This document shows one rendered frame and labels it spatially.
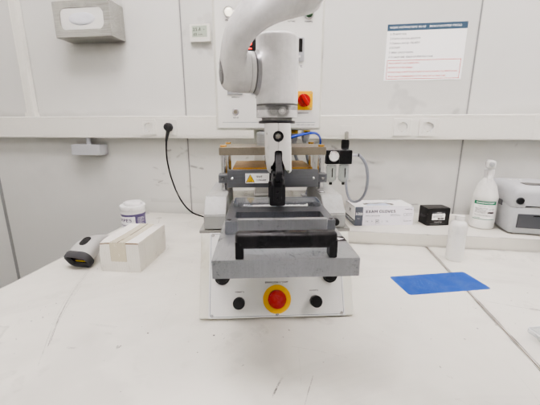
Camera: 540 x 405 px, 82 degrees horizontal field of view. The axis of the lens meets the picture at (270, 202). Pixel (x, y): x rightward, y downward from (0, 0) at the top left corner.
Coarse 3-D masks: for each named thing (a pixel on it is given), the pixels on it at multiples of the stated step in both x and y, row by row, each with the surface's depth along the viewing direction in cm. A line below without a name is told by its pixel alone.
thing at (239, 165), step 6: (264, 156) 87; (240, 162) 90; (246, 162) 90; (252, 162) 90; (258, 162) 90; (264, 162) 88; (294, 162) 90; (300, 162) 90; (234, 168) 79; (240, 168) 79; (246, 168) 79; (252, 168) 79; (258, 168) 79; (264, 168) 79; (294, 168) 80; (300, 168) 80; (306, 168) 80; (312, 168) 80
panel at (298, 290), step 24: (216, 240) 71; (216, 288) 68; (240, 288) 69; (264, 288) 69; (288, 288) 69; (312, 288) 69; (336, 288) 70; (216, 312) 68; (240, 312) 68; (264, 312) 68; (288, 312) 68; (312, 312) 68; (336, 312) 69
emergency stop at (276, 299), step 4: (272, 292) 68; (276, 292) 68; (280, 292) 68; (268, 296) 68; (272, 296) 68; (276, 296) 68; (280, 296) 68; (284, 296) 68; (268, 300) 68; (272, 300) 68; (276, 300) 68; (280, 300) 68; (284, 300) 68; (272, 304) 67; (276, 304) 67; (280, 304) 68; (284, 304) 68; (276, 308) 68; (280, 308) 68
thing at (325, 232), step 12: (240, 240) 45; (252, 240) 45; (264, 240) 45; (276, 240) 45; (288, 240) 45; (300, 240) 45; (312, 240) 45; (324, 240) 45; (336, 240) 45; (240, 252) 45; (336, 252) 46
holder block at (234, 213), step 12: (228, 216) 58; (240, 216) 62; (252, 216) 62; (264, 216) 62; (276, 216) 62; (288, 216) 62; (300, 216) 62; (312, 216) 62; (324, 216) 58; (228, 228) 56
